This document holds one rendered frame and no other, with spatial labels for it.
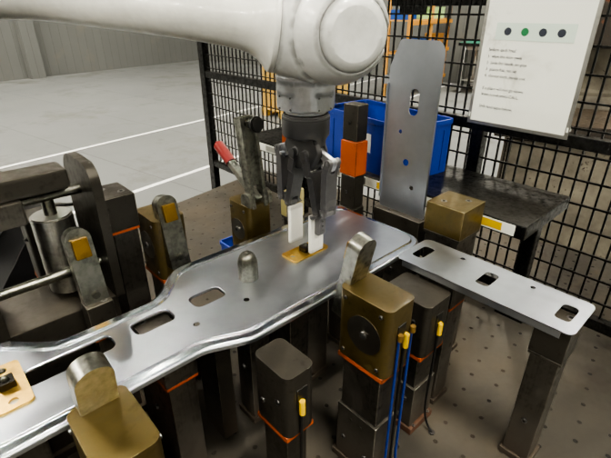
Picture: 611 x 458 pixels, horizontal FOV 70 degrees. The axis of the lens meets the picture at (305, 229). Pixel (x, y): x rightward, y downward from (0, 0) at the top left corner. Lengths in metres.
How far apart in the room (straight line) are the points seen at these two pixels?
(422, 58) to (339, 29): 0.45
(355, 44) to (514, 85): 0.69
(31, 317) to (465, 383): 0.80
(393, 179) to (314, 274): 0.33
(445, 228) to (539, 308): 0.24
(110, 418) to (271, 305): 0.27
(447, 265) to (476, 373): 0.33
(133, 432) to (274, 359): 0.20
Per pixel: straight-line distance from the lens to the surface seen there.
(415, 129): 0.90
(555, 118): 1.08
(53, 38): 12.30
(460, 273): 0.77
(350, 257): 0.60
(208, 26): 0.50
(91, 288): 0.74
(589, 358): 1.19
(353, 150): 1.03
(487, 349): 1.11
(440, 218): 0.87
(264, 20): 0.49
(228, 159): 0.89
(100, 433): 0.48
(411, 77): 0.89
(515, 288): 0.76
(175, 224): 0.79
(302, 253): 0.77
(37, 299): 0.85
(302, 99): 0.65
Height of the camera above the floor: 1.39
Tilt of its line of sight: 27 degrees down
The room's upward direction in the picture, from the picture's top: straight up
